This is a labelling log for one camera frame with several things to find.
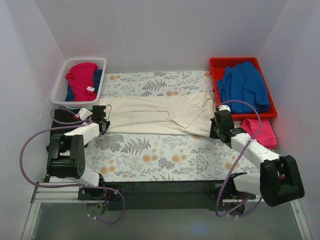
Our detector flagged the cream t shirt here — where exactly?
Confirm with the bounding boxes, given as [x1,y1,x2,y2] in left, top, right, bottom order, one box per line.
[98,91,215,137]

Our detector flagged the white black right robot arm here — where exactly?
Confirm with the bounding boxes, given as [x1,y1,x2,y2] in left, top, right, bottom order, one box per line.
[210,105,305,207]

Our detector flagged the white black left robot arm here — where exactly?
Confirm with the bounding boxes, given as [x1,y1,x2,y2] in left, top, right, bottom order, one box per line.
[46,104,112,200]

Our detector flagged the navy t shirt in basket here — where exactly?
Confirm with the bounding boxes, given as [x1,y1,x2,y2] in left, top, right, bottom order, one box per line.
[65,69,102,102]

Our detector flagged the folded black t shirt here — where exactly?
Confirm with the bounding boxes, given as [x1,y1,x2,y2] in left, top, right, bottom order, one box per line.
[46,107,82,152]

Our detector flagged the magenta t shirt in basket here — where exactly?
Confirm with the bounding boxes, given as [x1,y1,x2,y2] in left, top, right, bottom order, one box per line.
[65,62,99,102]

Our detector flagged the white plastic basket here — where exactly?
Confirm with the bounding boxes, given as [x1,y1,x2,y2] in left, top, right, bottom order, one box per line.
[51,57,107,108]

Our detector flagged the folded pink t shirt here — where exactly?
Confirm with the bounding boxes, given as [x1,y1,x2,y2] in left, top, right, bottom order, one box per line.
[241,119,278,150]

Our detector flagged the blue t shirt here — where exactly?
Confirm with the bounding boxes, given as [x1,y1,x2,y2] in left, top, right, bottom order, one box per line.
[217,61,271,114]

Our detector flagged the floral table mat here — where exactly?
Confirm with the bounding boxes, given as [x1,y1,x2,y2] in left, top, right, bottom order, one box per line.
[85,71,259,182]

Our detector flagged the red plastic bin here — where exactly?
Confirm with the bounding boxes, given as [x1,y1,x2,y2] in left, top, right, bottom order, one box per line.
[209,56,278,119]

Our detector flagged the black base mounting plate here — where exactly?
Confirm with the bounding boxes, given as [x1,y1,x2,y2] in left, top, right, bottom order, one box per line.
[77,180,223,211]

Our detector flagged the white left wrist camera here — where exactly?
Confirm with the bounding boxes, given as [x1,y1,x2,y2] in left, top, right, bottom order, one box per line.
[74,108,93,121]

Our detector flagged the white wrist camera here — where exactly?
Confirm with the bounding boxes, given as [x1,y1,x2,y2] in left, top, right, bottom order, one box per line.
[215,104,231,112]
[74,108,93,121]

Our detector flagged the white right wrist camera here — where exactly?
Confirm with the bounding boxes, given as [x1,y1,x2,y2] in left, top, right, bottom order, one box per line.
[215,104,231,112]

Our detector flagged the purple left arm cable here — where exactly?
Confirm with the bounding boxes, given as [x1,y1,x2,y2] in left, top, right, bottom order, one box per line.
[19,107,126,225]

